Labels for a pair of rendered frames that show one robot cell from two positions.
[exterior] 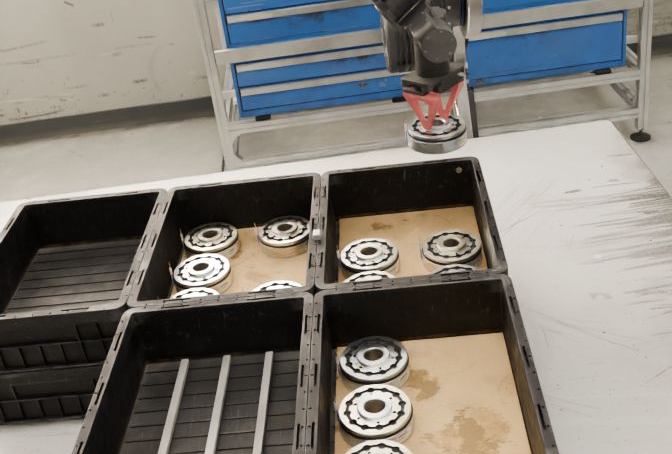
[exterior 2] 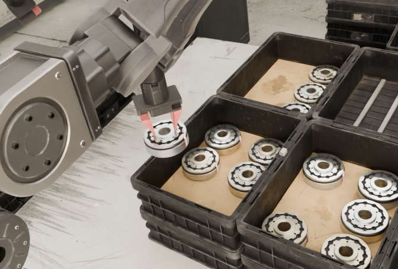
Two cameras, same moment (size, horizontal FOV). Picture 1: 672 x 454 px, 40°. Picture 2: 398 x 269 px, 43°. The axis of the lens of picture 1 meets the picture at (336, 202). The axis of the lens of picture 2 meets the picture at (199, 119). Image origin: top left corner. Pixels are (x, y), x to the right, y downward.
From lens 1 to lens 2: 2.21 m
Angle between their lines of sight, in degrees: 106
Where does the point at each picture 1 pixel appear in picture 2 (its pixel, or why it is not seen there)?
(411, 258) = (220, 179)
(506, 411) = (257, 89)
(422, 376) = not seen: hidden behind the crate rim
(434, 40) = not seen: hidden behind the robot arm
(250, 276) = (327, 215)
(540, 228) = (89, 245)
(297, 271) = (294, 204)
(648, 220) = (38, 215)
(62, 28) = not seen: outside the picture
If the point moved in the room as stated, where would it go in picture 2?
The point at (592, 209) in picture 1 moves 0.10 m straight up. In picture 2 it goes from (45, 244) to (32, 220)
